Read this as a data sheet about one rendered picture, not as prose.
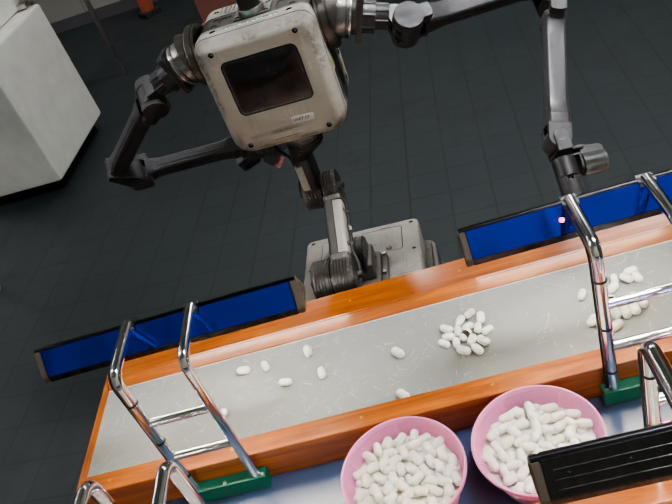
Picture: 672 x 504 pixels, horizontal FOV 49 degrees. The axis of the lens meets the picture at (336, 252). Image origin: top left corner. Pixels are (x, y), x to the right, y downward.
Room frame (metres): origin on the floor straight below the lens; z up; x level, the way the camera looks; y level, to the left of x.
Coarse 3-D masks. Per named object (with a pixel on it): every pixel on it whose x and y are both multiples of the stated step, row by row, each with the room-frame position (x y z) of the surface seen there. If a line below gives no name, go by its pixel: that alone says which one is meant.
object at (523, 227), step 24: (600, 192) 1.11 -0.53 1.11; (624, 192) 1.10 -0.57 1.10; (504, 216) 1.16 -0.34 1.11; (528, 216) 1.14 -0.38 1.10; (552, 216) 1.12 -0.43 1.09; (600, 216) 1.09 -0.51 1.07; (624, 216) 1.08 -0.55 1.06; (648, 216) 1.07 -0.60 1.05; (480, 240) 1.14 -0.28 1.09; (504, 240) 1.13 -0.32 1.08; (528, 240) 1.11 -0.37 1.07; (552, 240) 1.10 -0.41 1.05
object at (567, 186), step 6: (576, 174) 1.39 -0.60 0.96; (558, 180) 1.40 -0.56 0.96; (564, 180) 1.39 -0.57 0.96; (570, 180) 1.38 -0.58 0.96; (576, 180) 1.37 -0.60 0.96; (582, 180) 1.38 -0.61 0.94; (564, 186) 1.38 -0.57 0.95; (570, 186) 1.37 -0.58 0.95; (576, 186) 1.36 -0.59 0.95; (582, 186) 1.37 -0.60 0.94; (564, 192) 1.37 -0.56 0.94; (570, 192) 1.36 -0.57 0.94; (576, 192) 1.35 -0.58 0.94; (582, 192) 1.35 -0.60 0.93
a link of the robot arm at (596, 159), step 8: (560, 128) 1.47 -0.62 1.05; (560, 136) 1.45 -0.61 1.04; (568, 136) 1.45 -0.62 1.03; (560, 144) 1.44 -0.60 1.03; (568, 144) 1.43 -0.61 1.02; (592, 144) 1.44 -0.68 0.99; (600, 144) 1.44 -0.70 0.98; (560, 152) 1.44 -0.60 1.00; (568, 152) 1.45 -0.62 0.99; (584, 152) 1.43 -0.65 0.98; (592, 152) 1.42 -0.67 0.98; (600, 152) 1.42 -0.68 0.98; (552, 160) 1.48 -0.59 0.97; (584, 160) 1.41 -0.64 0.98; (592, 160) 1.40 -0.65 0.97; (600, 160) 1.40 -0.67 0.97; (608, 160) 1.40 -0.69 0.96; (592, 168) 1.40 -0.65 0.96; (600, 168) 1.39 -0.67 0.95; (608, 168) 1.40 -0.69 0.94
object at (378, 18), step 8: (360, 0) 1.79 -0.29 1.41; (368, 0) 1.82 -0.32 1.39; (360, 8) 1.79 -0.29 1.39; (368, 8) 1.80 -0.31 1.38; (376, 8) 1.81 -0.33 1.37; (384, 8) 1.80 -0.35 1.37; (360, 16) 1.79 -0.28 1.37; (368, 16) 1.79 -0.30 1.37; (376, 16) 1.80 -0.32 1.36; (384, 16) 1.79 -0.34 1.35; (360, 24) 1.80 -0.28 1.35; (368, 24) 1.79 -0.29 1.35; (376, 24) 1.80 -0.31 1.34; (384, 24) 1.79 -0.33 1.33; (360, 32) 1.80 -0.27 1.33; (368, 32) 1.82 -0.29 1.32; (360, 40) 1.80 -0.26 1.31
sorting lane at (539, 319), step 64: (640, 256) 1.28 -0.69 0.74; (384, 320) 1.41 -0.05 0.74; (448, 320) 1.32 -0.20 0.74; (512, 320) 1.24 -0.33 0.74; (576, 320) 1.16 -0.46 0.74; (640, 320) 1.09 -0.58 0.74; (256, 384) 1.37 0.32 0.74; (320, 384) 1.28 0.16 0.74; (384, 384) 1.20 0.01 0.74; (448, 384) 1.13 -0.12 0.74; (128, 448) 1.33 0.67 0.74
